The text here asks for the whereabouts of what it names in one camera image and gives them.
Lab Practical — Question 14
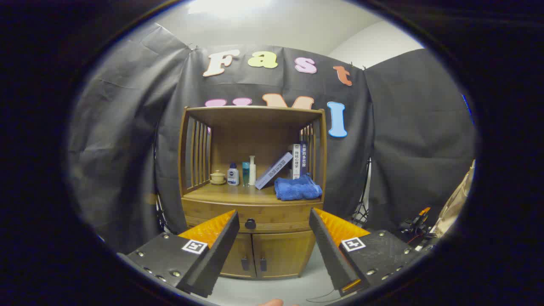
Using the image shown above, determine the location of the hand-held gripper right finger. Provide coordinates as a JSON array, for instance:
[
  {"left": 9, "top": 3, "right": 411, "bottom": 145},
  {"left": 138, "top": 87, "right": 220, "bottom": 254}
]
[{"left": 309, "top": 207, "right": 430, "bottom": 297}]

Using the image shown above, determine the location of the folded blue towel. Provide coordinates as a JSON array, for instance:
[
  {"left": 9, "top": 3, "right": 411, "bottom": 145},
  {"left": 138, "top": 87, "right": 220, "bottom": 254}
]
[{"left": 274, "top": 174, "right": 323, "bottom": 201}]

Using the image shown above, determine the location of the black backdrop cloth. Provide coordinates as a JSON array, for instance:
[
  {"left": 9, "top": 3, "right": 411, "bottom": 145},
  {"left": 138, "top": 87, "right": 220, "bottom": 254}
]
[{"left": 68, "top": 23, "right": 476, "bottom": 255}]

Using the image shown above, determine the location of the black tripod stand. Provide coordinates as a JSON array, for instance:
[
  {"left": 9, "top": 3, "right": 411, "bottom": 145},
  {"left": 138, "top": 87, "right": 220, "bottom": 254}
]
[{"left": 351, "top": 157, "right": 372, "bottom": 228}]

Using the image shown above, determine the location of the wooden drawer with black knob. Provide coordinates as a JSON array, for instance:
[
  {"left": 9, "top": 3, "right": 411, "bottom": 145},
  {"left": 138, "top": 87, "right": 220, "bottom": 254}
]
[{"left": 182, "top": 199, "right": 323, "bottom": 233}]

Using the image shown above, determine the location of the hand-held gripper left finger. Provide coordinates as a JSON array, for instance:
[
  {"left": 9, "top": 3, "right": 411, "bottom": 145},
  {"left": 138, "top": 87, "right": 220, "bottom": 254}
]
[{"left": 117, "top": 209, "right": 241, "bottom": 298}]

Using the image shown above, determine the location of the wooden cabinet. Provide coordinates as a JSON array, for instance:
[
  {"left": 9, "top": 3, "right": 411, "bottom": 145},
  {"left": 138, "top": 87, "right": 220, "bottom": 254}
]
[{"left": 178, "top": 105, "right": 328, "bottom": 280}]

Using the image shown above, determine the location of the lavender book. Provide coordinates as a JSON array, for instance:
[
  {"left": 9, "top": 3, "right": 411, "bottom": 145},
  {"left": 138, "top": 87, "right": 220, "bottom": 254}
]
[{"left": 255, "top": 152, "right": 294, "bottom": 190}]

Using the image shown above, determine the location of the dark blue book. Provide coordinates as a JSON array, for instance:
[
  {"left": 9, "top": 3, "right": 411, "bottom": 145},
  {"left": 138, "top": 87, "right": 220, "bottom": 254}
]
[{"left": 300, "top": 141, "right": 309, "bottom": 178}]

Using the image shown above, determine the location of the wooden countertop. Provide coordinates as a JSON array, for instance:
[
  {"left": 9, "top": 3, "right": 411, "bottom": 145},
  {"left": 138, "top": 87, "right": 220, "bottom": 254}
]
[{"left": 184, "top": 183, "right": 323, "bottom": 205}]

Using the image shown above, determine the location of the beige cloth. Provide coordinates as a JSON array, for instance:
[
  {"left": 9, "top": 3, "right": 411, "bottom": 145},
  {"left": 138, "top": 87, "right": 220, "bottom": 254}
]
[{"left": 433, "top": 161, "right": 476, "bottom": 238}]

